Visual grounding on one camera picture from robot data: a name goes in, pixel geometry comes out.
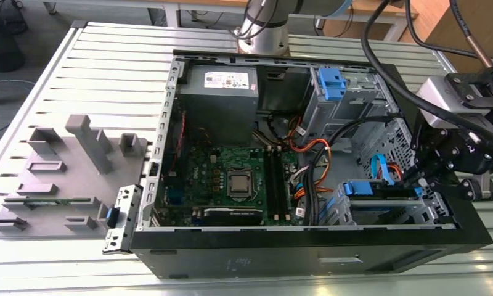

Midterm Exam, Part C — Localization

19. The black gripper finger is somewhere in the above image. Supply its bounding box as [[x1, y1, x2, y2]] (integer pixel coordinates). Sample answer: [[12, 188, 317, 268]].
[[423, 177, 484, 204], [401, 126, 457, 189]]

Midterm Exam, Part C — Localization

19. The orange power wire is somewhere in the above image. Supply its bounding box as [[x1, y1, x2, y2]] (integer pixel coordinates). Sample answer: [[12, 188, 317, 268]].
[[384, 164, 404, 184]]

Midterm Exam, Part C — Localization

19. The blue data wire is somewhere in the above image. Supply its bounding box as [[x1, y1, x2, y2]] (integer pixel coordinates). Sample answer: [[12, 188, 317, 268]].
[[371, 154, 400, 186]]

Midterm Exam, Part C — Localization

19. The hard disk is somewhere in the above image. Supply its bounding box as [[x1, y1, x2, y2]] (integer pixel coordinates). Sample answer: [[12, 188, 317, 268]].
[[319, 180, 424, 225]]

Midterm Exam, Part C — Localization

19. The silver disk bay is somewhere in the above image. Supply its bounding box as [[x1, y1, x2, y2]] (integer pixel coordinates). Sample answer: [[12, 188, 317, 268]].
[[323, 177, 456, 225]]

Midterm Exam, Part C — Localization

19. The silver optical drive cage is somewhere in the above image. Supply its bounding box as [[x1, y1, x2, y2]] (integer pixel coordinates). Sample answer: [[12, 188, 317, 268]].
[[301, 63, 400, 138]]

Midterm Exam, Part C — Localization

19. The blue drive bay latch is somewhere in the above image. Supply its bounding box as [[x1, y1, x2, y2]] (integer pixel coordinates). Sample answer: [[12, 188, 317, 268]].
[[316, 66, 348, 101]]

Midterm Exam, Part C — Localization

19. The wooden cabinet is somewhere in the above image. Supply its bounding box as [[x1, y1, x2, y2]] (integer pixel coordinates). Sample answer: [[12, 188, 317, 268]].
[[425, 0, 493, 75]]

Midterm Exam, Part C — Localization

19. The CPU socket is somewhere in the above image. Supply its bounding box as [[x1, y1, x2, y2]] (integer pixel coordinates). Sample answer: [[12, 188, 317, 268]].
[[223, 166, 259, 202]]

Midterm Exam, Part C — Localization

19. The silver CPU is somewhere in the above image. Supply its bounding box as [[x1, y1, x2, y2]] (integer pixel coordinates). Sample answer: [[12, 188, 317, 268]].
[[228, 172, 252, 192]]

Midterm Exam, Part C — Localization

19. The black PC case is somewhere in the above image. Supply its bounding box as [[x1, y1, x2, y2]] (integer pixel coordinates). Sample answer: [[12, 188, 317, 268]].
[[129, 48, 493, 280]]

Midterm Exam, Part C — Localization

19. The grey power supply unit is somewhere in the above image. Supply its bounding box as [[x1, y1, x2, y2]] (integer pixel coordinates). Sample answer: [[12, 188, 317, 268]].
[[175, 64, 260, 146]]

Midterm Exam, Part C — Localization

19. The black graphics card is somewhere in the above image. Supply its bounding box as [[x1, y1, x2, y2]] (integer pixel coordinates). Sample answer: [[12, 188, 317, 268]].
[[191, 206, 265, 225]]

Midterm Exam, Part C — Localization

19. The green motherboard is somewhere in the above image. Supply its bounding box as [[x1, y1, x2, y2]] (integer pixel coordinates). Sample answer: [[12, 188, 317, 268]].
[[160, 144, 301, 226]]

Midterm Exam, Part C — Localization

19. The white framed wooden desk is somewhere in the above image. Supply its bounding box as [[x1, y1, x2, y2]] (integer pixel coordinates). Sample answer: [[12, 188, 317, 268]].
[[147, 0, 420, 41]]

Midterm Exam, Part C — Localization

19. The grey parts rack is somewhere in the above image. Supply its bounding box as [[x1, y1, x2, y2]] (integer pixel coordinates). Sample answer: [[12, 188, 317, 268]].
[[0, 115, 156, 239]]

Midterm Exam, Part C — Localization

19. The green RAM stick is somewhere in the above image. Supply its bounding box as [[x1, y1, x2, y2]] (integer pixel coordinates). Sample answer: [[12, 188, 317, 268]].
[[3, 197, 92, 207]]

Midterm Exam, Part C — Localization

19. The black round bin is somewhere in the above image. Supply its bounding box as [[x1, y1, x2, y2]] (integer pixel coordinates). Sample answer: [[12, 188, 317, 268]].
[[0, 32, 27, 73]]

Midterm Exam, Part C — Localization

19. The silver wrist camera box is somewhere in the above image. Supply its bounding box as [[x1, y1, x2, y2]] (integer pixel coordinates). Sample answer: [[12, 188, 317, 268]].
[[417, 76, 469, 127]]

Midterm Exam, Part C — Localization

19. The coloured power wire bundle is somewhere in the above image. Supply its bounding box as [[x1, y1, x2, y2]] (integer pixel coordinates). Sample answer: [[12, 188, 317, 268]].
[[289, 137, 335, 206]]

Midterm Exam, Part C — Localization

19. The black cable bundle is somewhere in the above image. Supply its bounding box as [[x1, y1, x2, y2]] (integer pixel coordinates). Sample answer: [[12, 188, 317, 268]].
[[304, 113, 397, 224]]

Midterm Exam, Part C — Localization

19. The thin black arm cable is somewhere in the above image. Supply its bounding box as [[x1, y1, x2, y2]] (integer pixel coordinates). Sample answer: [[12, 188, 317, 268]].
[[404, 0, 479, 59]]

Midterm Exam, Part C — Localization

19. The black cable copper sleeve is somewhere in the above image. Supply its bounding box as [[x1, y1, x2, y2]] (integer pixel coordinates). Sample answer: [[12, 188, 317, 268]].
[[447, 0, 493, 68]]

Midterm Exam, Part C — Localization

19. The metal expansion slot bracket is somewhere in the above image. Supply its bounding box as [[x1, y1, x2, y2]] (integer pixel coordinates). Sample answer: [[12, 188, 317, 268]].
[[101, 183, 145, 255]]

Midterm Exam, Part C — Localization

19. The blue floor cable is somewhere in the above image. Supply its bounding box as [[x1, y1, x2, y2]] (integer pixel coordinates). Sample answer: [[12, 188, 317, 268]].
[[0, 78, 33, 136]]

